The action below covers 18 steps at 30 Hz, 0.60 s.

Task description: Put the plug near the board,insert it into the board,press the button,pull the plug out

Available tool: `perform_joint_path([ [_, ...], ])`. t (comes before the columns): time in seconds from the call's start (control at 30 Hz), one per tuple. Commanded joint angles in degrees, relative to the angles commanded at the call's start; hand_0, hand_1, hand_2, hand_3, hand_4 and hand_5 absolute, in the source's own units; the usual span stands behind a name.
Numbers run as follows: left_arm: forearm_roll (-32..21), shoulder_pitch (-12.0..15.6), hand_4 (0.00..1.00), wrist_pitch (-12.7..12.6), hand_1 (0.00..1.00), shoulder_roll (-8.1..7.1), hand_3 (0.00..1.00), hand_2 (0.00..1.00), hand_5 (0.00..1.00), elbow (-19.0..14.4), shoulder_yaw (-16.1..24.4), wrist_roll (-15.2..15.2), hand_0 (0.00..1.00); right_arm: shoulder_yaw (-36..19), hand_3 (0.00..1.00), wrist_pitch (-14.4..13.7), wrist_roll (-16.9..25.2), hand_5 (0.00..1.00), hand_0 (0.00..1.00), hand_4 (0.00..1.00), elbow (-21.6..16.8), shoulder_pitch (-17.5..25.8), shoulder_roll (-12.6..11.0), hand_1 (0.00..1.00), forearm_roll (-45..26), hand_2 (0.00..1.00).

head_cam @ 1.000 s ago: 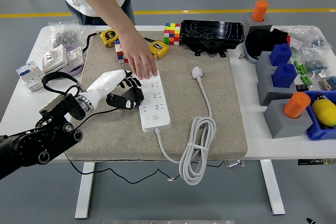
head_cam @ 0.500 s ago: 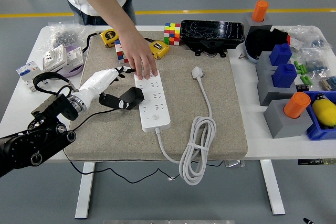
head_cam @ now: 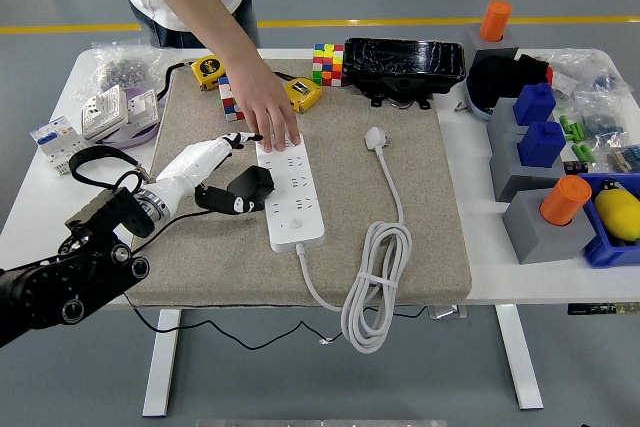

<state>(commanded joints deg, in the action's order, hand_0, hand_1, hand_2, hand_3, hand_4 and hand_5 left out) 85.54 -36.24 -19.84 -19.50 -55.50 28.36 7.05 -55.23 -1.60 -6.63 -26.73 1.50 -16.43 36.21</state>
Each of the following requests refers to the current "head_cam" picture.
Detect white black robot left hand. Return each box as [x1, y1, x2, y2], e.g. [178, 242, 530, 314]
[149, 130, 269, 219]

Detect person's right hand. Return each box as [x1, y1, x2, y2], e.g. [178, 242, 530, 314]
[234, 66, 302, 153]

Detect black power adapter plug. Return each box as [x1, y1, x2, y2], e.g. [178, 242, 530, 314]
[227, 165, 276, 204]

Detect white power strip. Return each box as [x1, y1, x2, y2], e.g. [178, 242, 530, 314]
[255, 131, 327, 254]

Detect thin black adapter cord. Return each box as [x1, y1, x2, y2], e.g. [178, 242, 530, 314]
[121, 209, 346, 351]

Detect yellow tape measure clear window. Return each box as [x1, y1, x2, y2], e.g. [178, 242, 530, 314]
[279, 76, 324, 115]

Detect puzzle cube large cells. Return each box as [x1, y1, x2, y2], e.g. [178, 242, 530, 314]
[217, 75, 251, 123]

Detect purple tape roll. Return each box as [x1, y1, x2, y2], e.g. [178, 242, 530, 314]
[92, 86, 161, 151]

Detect puzzle cube small cells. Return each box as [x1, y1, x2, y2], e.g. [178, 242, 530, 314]
[312, 42, 346, 88]

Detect yellow tape measure black label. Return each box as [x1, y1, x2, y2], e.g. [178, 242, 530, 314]
[191, 54, 226, 91]

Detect white table leg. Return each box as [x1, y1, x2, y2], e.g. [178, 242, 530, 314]
[142, 307, 182, 418]
[494, 304, 545, 411]

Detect black strip under table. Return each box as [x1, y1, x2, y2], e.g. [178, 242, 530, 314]
[567, 301, 640, 317]

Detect clear bag of metal screws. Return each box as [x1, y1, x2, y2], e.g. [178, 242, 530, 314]
[69, 38, 176, 103]

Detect grey-brown mat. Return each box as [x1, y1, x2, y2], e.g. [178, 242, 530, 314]
[122, 56, 474, 309]

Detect white blue circuit breaker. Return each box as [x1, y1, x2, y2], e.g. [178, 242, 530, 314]
[28, 115, 95, 177]

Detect blue plastic bin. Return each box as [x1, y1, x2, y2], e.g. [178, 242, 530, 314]
[577, 171, 640, 270]

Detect grey block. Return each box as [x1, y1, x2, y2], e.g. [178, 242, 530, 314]
[501, 188, 598, 266]
[463, 22, 521, 66]
[488, 134, 566, 203]
[486, 96, 556, 141]

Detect pale blue-rimmed bowl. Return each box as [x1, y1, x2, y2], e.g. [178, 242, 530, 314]
[464, 76, 494, 122]

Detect yellow oval object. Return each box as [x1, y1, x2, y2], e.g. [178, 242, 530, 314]
[593, 179, 640, 243]

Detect orange cylinder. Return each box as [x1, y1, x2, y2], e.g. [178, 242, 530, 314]
[478, 0, 513, 44]
[538, 174, 594, 227]

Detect black cloth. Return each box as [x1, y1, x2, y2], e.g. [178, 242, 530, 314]
[467, 52, 551, 111]

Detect blue block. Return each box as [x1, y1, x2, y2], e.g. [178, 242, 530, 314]
[517, 120, 568, 170]
[512, 82, 558, 127]

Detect clear bag of striped parts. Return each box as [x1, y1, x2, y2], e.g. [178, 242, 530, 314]
[604, 143, 640, 176]

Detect clear bag with white label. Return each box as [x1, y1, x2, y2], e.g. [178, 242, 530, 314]
[542, 49, 584, 98]

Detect clear bag of blue parts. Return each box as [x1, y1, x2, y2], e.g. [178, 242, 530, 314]
[574, 94, 629, 143]
[574, 49, 631, 98]

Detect white power cord with plug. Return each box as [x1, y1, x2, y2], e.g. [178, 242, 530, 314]
[295, 125, 414, 355]

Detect metal bracket under table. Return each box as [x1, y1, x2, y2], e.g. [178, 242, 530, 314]
[428, 304, 469, 321]

